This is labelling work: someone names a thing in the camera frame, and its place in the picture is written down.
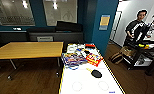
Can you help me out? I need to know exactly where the flat red item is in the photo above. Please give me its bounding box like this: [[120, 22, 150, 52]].
[[84, 43, 97, 49]]

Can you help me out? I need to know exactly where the small white-top table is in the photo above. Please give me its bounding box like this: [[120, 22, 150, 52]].
[[57, 43, 126, 94]]

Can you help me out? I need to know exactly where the yellow wall notice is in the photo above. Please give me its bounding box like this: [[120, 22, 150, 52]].
[[99, 14, 111, 31]]

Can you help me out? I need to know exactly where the small yellow object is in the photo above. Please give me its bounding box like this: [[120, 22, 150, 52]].
[[142, 44, 152, 50]]

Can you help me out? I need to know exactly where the brown floor bag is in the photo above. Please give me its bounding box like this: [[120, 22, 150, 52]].
[[108, 52, 125, 65]]

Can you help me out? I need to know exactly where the person in dark shirt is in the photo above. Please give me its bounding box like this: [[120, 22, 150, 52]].
[[124, 8, 151, 48]]

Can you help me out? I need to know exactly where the dark wall window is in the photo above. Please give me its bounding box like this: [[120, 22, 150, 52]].
[[42, 0, 78, 27], [0, 0, 36, 27]]

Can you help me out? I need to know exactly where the white game box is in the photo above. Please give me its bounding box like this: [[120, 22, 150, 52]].
[[66, 43, 79, 54]]

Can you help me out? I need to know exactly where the brown cardboard box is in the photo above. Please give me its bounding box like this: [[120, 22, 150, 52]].
[[120, 46, 137, 58]]

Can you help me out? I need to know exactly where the black wheeled cart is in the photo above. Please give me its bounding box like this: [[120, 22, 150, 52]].
[[122, 23, 154, 71]]

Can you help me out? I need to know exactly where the dark sofa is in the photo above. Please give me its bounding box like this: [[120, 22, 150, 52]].
[[27, 20, 85, 43]]

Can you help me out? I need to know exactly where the long wooden desk table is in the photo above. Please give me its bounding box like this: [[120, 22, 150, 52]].
[[0, 41, 65, 79]]

